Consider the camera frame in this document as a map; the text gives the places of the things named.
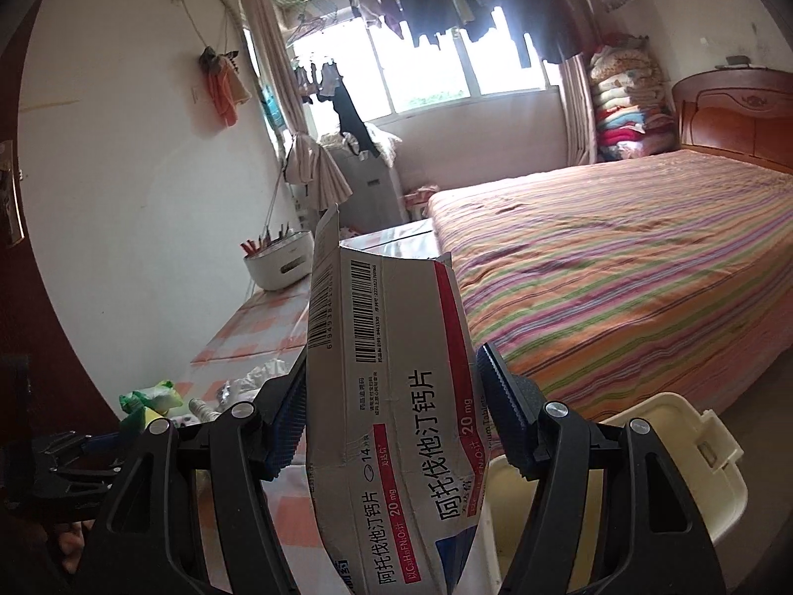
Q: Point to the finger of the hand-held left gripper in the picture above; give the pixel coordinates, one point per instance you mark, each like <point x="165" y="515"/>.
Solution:
<point x="102" y="443"/>

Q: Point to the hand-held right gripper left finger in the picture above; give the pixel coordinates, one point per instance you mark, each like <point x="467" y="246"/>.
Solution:
<point x="288" y="421"/>

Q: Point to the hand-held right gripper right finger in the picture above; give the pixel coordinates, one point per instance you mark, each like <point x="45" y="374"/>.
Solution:
<point x="502" y="409"/>

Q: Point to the white plastic bag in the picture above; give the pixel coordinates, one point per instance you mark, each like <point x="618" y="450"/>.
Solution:
<point x="263" y="375"/>

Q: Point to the silver blister pack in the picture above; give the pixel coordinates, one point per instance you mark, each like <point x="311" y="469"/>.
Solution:
<point x="228" y="393"/>

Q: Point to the clear bag with colourful wrapper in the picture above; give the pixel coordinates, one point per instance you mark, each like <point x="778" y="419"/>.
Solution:
<point x="155" y="396"/>

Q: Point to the white pill bottle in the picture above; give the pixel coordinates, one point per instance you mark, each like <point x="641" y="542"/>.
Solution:
<point x="201" y="410"/>

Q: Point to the white and red medicine box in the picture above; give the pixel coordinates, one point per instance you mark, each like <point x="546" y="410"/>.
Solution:
<point x="384" y="384"/>

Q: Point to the cream plastic bin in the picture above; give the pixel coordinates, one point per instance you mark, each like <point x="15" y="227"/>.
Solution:
<point x="712" y="496"/>

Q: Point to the orange checked tablecloth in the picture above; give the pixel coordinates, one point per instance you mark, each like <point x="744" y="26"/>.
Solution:
<point x="248" y="334"/>

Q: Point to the white basin with clothespins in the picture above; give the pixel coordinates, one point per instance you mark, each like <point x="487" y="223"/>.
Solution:
<point x="285" y="266"/>

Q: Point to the dark brown door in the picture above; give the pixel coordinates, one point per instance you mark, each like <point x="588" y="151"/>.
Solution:
<point x="31" y="291"/>

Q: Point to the striped bed blanket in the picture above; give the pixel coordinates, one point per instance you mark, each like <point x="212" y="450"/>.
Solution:
<point x="619" y="260"/>

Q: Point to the pink cloth pile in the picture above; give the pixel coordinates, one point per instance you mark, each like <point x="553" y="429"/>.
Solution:
<point x="421" y="198"/>

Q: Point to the white standing air conditioner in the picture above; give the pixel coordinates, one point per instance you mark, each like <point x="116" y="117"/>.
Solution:
<point x="378" y="192"/>

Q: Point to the metal door lock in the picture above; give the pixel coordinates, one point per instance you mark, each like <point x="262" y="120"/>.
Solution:
<point x="7" y="192"/>

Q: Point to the straight beige curtain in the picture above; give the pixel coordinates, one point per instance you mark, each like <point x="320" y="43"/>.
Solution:
<point x="579" y="118"/>

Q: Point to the black hanging garment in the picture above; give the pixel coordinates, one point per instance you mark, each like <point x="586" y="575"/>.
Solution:
<point x="356" y="118"/>

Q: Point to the stack of folded blankets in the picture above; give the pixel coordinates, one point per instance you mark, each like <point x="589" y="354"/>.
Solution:
<point x="626" y="105"/>

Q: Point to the orange hanging cloth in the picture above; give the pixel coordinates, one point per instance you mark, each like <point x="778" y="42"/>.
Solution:
<point x="226" y="90"/>

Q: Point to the tied beige curtain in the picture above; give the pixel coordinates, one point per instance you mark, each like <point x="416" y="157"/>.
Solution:
<point x="272" y="74"/>

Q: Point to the window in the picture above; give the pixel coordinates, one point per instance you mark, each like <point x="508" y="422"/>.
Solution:
<point x="433" y="68"/>

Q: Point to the wooden headboard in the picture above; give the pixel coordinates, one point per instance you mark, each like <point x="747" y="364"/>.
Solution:
<point x="731" y="118"/>

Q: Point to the row of hanging dark clothes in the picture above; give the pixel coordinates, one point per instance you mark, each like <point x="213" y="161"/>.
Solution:
<point x="446" y="6"/>

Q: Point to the small dark grey case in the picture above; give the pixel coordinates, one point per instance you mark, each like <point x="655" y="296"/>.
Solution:
<point x="737" y="61"/>

